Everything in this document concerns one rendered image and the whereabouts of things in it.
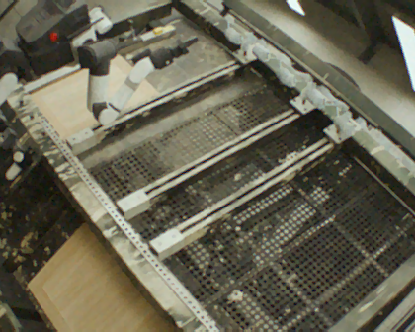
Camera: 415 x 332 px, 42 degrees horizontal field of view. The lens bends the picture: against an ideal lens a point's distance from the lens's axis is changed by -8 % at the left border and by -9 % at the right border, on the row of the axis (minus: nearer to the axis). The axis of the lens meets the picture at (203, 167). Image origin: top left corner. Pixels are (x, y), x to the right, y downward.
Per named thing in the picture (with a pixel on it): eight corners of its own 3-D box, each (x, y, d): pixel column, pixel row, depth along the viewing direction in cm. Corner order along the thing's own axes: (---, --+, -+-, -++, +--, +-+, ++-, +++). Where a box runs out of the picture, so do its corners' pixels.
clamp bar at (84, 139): (64, 146, 261) (60, 109, 243) (255, 56, 315) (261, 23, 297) (74, 159, 256) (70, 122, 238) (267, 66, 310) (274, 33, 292)
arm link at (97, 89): (90, 128, 239) (93, 79, 228) (81, 116, 248) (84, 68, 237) (116, 124, 244) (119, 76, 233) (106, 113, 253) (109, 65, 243)
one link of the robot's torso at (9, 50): (-19, 55, 206) (18, 33, 212) (-29, 41, 212) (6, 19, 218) (1, 100, 229) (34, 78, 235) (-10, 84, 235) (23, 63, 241)
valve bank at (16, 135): (-42, 119, 263) (-13, 83, 262) (-25, 128, 275) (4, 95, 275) (-6, 183, 239) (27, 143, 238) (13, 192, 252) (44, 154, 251)
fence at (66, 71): (24, 92, 283) (23, 86, 280) (170, 29, 326) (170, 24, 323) (27, 97, 281) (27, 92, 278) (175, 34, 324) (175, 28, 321)
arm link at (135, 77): (153, 66, 238) (133, 91, 240) (156, 66, 247) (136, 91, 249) (141, 56, 238) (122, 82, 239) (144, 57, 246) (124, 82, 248)
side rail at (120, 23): (8, 76, 299) (5, 61, 291) (166, 11, 349) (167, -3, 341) (12, 82, 297) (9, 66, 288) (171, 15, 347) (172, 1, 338)
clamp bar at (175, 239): (146, 248, 229) (146, 212, 211) (343, 129, 283) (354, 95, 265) (161, 266, 225) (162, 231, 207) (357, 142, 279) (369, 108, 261)
